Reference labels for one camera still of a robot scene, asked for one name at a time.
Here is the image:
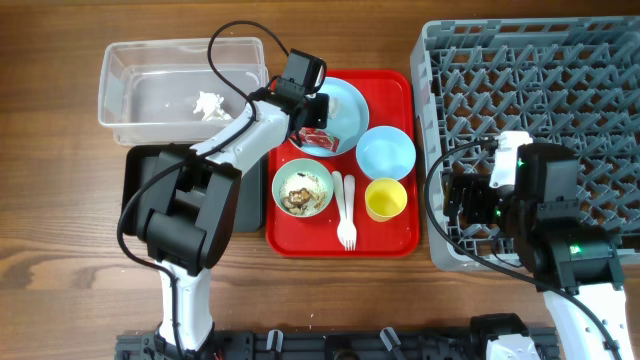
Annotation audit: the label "red snack wrapper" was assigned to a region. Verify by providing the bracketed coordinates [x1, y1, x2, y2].
[299, 127, 340, 153]

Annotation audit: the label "large light blue plate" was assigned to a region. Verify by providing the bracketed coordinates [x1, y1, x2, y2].
[289, 77, 370, 157]

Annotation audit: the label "green bowl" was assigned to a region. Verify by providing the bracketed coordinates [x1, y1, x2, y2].
[272, 158, 334, 218]

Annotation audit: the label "rice and food scraps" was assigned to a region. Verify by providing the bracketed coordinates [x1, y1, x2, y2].
[280, 172, 328, 217]

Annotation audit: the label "yellow plastic cup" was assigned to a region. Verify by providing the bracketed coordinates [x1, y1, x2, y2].
[365, 178, 408, 222]

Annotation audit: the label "light blue bowl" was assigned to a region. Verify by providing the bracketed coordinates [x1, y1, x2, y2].
[356, 126, 417, 180]

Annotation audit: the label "white tissue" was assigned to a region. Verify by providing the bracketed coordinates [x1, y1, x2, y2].
[327, 96, 340, 119]
[193, 91, 232, 122]

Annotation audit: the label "white plastic fork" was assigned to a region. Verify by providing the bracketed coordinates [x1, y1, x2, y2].
[338, 175, 357, 251]

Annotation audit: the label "white plastic spoon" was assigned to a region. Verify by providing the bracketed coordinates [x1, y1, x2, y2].
[331, 171, 347, 247]

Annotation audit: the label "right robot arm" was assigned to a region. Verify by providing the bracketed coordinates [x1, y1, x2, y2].
[444, 141, 634, 359]

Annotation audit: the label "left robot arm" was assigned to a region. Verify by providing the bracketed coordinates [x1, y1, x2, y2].
[116, 78, 330, 359]

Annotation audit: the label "grey dishwasher rack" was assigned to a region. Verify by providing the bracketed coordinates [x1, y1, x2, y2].
[410, 16, 639, 271]

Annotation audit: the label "red serving tray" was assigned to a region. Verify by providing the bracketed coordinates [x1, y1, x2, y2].
[266, 70, 420, 258]

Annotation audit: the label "clear plastic bin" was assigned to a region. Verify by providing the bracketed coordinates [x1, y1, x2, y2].
[98, 37, 268, 146]

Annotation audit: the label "black plastic tray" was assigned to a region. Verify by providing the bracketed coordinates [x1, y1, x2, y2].
[122, 145, 268, 233]

